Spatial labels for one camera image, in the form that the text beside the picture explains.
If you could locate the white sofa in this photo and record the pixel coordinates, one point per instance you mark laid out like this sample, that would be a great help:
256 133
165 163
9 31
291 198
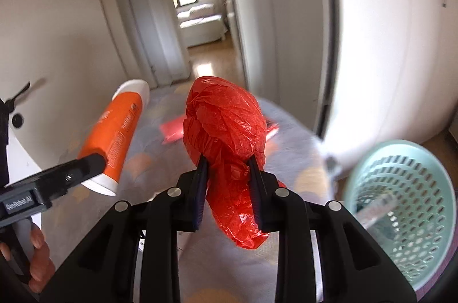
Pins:
200 27

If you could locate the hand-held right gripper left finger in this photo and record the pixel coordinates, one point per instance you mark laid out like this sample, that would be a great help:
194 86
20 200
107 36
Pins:
199 195

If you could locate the white wardrobe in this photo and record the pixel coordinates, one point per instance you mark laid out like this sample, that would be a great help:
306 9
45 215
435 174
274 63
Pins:
375 56

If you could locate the red printed box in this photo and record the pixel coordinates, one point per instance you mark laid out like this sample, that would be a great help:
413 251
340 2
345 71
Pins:
171 131

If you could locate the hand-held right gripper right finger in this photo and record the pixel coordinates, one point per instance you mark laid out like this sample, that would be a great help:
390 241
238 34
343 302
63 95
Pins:
257 199

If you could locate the red plastic bag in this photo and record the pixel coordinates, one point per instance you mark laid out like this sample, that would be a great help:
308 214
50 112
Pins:
225 124

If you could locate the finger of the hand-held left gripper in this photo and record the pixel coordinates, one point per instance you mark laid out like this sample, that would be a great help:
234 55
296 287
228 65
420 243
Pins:
71 176

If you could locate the orange instant noodle cup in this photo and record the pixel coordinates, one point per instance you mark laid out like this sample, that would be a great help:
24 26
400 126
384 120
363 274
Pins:
118 124

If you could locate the white printed cardboard box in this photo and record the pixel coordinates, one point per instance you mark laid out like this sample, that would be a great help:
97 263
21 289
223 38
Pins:
375 211

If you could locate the person's left hand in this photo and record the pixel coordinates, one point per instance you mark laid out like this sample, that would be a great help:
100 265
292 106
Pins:
41 263

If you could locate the light blue plastic basket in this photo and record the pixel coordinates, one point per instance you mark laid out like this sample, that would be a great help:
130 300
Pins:
411 181

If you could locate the grey door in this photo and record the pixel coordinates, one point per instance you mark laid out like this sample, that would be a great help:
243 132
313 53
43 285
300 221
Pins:
143 20

